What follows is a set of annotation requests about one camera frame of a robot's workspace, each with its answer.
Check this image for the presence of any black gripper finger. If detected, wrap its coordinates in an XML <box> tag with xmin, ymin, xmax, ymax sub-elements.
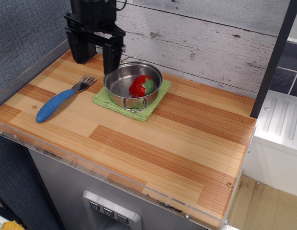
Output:
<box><xmin>103</xmin><ymin>43</ymin><xmax>122</xmax><ymax>74</ymax></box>
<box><xmin>66</xmin><ymin>31</ymin><xmax>96</xmax><ymax>64</ymax></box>

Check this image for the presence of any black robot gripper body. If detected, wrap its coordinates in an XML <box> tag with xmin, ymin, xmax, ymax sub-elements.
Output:
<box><xmin>65</xmin><ymin>0</ymin><xmax>126</xmax><ymax>47</ymax></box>

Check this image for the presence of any blue handled metal fork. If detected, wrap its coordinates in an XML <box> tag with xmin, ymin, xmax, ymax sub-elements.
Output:
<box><xmin>36</xmin><ymin>74</ymin><xmax>95</xmax><ymax>123</ymax></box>

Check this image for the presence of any stainless steel pot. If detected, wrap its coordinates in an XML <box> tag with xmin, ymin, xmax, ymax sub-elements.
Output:
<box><xmin>103</xmin><ymin>56</ymin><xmax>163</xmax><ymax>113</ymax></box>

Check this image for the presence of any red toy strawberry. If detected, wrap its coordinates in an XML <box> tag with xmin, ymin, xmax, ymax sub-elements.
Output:
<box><xmin>129</xmin><ymin>75</ymin><xmax>155</xmax><ymax>98</ymax></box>

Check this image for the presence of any green folded cloth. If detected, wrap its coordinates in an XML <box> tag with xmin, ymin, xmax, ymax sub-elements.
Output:
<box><xmin>92</xmin><ymin>80</ymin><xmax>171</xmax><ymax>122</ymax></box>

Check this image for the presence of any clear acrylic edge guard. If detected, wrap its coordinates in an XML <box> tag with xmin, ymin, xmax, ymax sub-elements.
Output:
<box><xmin>0</xmin><ymin>121</ymin><xmax>229</xmax><ymax>228</ymax></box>

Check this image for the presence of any silver toy fridge cabinet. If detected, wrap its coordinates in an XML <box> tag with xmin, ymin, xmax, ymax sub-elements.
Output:
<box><xmin>29</xmin><ymin>150</ymin><xmax>203</xmax><ymax>230</ymax></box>

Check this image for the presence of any grey dispenser button panel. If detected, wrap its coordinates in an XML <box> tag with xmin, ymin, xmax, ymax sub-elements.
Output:
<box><xmin>82</xmin><ymin>190</ymin><xmax>142</xmax><ymax>230</ymax></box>

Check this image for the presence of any yellow object at corner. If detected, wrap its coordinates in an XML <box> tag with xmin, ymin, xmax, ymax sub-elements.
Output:
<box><xmin>1</xmin><ymin>221</ymin><xmax>25</xmax><ymax>230</ymax></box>

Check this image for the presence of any white toy sink unit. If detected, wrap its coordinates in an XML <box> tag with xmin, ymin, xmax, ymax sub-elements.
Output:
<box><xmin>243</xmin><ymin>91</ymin><xmax>297</xmax><ymax>196</ymax></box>

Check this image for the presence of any dark grey left post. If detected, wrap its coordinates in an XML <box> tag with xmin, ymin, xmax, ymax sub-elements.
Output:
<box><xmin>70</xmin><ymin>0</ymin><xmax>98</xmax><ymax>65</ymax></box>

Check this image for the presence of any dark grey post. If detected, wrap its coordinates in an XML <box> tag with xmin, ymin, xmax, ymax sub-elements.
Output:
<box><xmin>250</xmin><ymin>0</ymin><xmax>297</xmax><ymax>118</ymax></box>
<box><xmin>70</xmin><ymin>0</ymin><xmax>98</xmax><ymax>65</ymax></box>

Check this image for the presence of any dark grey right post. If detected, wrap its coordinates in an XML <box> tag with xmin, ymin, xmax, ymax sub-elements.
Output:
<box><xmin>250</xmin><ymin>0</ymin><xmax>297</xmax><ymax>118</ymax></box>

